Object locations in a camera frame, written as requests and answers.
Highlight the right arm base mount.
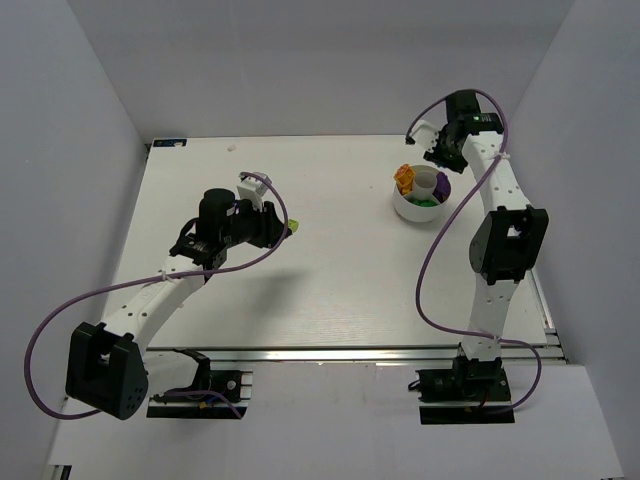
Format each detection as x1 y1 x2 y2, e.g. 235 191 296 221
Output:
408 356 515 425

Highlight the green arch lego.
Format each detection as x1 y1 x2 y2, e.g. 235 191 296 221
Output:
411 198 440 208

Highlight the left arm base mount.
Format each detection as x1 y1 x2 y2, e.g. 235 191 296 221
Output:
143 349 253 420

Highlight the pale green curved lego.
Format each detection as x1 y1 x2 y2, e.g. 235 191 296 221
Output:
288 219 299 234

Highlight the blue label left corner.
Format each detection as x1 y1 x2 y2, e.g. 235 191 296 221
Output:
152 138 187 148

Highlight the purple cable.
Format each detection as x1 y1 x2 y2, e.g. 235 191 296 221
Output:
405 88 544 415
24 172 291 421

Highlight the purple lego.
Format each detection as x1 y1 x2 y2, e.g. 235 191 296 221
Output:
433 171 451 203

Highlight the yellow butterfly lego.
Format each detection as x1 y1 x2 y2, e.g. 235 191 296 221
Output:
394 164 415 196

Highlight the white round divided container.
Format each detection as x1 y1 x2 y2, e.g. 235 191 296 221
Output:
392 165 449 223

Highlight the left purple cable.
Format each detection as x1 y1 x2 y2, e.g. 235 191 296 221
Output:
24 172 291 421

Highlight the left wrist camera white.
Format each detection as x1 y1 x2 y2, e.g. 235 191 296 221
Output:
237 172 271 211

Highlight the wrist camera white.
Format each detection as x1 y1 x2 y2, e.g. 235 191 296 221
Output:
237 172 271 211
405 119 440 153

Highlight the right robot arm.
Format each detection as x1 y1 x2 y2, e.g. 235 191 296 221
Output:
424 90 549 362

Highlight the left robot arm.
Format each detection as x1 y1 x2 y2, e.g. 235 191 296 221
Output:
65 189 293 420

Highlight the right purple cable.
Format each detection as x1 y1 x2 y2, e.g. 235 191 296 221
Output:
405 88 544 415

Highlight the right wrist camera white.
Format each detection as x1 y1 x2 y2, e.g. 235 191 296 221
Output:
405 119 440 153

